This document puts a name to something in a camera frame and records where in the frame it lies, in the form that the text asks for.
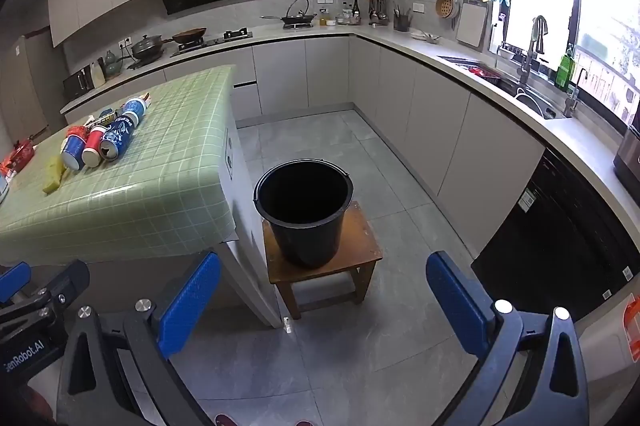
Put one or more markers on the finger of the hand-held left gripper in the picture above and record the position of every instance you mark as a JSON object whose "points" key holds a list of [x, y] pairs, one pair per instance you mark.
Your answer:
{"points": [[70, 278], [15, 281]]}

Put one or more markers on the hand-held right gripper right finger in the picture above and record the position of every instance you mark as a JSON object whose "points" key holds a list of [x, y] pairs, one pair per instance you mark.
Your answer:
{"points": [[457, 306]]}

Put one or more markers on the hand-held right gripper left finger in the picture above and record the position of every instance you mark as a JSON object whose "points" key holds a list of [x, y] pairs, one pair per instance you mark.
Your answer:
{"points": [[190, 301]]}

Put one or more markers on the yellow snack packet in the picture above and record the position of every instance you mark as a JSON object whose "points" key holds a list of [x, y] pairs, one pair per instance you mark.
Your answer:
{"points": [[52, 171]]}

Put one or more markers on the black plastic bucket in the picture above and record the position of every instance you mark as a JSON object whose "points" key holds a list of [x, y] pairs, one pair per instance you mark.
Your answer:
{"points": [[305, 236]]}

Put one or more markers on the red drink can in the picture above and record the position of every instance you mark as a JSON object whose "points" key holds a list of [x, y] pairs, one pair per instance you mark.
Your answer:
{"points": [[92, 146]]}

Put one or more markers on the blue drink can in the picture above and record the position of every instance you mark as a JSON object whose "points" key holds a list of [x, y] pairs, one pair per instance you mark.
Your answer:
{"points": [[117, 138]]}

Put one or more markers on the blue white paper cup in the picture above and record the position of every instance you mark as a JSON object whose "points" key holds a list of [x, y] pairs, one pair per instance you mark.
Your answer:
{"points": [[132, 108]]}

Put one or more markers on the red white snack wrapper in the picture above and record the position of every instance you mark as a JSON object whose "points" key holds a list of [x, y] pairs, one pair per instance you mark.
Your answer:
{"points": [[145, 97]]}

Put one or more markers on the white kitchen island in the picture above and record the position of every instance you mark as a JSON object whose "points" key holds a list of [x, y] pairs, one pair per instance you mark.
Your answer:
{"points": [[245, 256]]}

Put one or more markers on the brown wooden stool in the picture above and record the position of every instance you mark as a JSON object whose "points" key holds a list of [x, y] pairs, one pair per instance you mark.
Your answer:
{"points": [[360, 241]]}

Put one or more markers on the black built-in dishwasher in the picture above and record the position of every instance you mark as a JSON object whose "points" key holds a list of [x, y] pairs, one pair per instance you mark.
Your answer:
{"points": [[560, 236]]}

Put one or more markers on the red snack packet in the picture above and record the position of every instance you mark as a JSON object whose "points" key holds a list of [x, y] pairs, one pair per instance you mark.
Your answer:
{"points": [[20, 156]]}

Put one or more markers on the person's red shoe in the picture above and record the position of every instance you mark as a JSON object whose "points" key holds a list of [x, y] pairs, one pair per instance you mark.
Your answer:
{"points": [[305, 422], [229, 420]]}

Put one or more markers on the green checked tablecloth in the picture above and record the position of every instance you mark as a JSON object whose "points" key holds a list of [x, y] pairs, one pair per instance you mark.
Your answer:
{"points": [[165, 166]]}

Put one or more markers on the beige refrigerator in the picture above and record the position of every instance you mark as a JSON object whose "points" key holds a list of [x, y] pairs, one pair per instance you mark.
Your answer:
{"points": [[25, 91]]}

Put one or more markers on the black countertop oven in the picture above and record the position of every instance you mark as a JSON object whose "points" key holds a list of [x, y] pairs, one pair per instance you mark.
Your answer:
{"points": [[75, 85]]}

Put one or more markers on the white jug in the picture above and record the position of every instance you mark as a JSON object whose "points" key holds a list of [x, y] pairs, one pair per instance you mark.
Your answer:
{"points": [[97, 76]]}

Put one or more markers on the grey lower cabinets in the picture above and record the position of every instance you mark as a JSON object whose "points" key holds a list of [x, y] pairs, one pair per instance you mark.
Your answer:
{"points": [[400, 106]]}

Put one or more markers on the green ceramic vase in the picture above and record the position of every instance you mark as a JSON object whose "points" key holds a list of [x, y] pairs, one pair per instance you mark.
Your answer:
{"points": [[112, 67]]}

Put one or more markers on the steel kitchen sink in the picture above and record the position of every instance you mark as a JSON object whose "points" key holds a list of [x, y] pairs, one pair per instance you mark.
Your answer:
{"points": [[535, 103]]}

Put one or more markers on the dark countertop appliance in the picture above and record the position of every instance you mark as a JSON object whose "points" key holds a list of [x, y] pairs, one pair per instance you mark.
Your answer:
{"points": [[629, 161]]}

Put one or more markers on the black induction cooker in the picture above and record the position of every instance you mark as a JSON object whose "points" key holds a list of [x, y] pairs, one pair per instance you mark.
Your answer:
{"points": [[145, 62]]}

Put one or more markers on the small steel faucet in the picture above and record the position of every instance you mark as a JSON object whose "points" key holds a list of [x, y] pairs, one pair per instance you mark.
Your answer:
{"points": [[570, 103]]}

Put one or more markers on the red sink basket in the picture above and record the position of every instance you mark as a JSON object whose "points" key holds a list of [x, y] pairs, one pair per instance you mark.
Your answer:
{"points": [[482, 71]]}

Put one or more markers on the grey pot with lid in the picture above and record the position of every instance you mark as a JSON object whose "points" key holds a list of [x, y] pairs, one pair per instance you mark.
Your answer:
{"points": [[147, 46]]}

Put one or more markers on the steel kitchen faucet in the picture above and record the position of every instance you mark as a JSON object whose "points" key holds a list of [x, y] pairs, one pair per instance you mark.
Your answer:
{"points": [[525, 66]]}

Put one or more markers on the green bottle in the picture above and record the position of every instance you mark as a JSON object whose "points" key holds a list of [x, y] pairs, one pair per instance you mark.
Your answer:
{"points": [[565, 73]]}

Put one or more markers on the brown frying pan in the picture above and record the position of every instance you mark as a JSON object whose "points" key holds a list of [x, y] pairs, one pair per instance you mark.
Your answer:
{"points": [[190, 35]]}

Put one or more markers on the black gas stove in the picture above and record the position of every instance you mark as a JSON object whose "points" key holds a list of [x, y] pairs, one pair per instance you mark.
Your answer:
{"points": [[230, 36]]}

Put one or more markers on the white cutting board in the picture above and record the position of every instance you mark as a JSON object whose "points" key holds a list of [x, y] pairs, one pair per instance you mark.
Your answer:
{"points": [[471, 26]]}

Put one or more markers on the black utensil holder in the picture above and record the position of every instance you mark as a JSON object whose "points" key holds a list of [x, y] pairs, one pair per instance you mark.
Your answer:
{"points": [[401, 23]]}

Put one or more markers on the round bamboo colander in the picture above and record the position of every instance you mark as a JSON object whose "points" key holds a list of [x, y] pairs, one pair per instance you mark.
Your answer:
{"points": [[444, 5]]}

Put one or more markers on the black wok with lid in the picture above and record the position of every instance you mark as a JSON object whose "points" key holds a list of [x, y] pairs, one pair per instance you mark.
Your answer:
{"points": [[299, 19]]}

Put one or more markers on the hanging utensil rack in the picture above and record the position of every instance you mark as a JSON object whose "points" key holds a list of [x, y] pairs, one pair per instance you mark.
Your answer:
{"points": [[376, 8]]}

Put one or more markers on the dark wine bottle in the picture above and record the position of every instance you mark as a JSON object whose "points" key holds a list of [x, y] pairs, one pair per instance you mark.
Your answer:
{"points": [[356, 13]]}

